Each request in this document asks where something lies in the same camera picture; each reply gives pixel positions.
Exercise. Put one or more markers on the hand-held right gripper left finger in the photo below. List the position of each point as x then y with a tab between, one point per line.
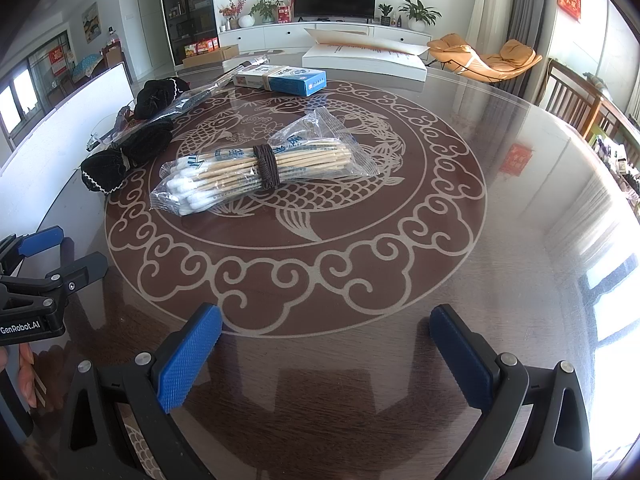
185	360

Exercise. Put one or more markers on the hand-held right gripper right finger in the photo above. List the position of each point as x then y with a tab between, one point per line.
462	360

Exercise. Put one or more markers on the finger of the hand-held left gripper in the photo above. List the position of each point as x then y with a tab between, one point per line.
40	242
75	272

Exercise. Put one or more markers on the black velvet pouch white trim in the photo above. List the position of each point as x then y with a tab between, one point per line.
125	152

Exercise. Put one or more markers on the person's left hand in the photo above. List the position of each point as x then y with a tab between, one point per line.
27	377

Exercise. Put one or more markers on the white panel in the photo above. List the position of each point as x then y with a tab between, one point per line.
65	110

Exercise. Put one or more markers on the long clear plastic package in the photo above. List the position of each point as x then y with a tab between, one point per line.
150	122

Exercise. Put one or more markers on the blue patterned cloth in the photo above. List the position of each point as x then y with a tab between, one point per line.
86	66

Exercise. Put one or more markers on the red door sign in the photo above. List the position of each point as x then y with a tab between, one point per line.
58	55

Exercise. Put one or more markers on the brown cardboard box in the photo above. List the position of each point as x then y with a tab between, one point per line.
113	56

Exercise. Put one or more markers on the plastic bottle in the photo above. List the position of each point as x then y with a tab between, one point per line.
114	36

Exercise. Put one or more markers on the bundle of cotton swab packets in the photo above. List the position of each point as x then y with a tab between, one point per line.
310	160

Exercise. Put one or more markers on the white door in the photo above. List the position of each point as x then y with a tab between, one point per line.
147	22

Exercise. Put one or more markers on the flat cardboard box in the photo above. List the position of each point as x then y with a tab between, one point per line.
210	57

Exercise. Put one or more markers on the orange snack boxes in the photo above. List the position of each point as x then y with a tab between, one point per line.
202	47

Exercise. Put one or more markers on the black glass display cabinet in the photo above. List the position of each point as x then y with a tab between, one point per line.
187	5

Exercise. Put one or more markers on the blue and white box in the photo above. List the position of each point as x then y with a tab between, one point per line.
287	80

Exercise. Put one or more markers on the wooden chair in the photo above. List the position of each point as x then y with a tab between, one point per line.
575	92

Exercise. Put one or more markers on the orange lounge chair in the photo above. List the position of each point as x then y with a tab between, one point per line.
480	60

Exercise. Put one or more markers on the red flower arrangement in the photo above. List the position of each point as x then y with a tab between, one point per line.
231	10

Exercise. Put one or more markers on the white round vase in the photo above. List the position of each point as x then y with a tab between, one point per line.
246	21

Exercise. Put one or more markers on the white TV cabinet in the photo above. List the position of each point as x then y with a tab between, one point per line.
280	36

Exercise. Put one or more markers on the white flat carton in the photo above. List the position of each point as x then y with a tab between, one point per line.
365	57

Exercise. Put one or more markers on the green leafy potted plant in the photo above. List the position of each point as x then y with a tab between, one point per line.
265	8

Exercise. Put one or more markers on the red gift bag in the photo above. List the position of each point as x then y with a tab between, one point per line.
284	12

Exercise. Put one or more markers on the grey curtain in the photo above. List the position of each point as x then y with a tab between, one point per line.
530	25

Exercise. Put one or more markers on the large potted plant white pot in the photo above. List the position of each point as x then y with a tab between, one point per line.
417	14

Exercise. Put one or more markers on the small potted plant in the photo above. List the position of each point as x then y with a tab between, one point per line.
385	14

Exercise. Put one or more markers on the white sheer curtain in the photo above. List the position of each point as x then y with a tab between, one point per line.
492	5

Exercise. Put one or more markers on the framed wall painting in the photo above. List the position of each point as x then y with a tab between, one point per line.
89	21

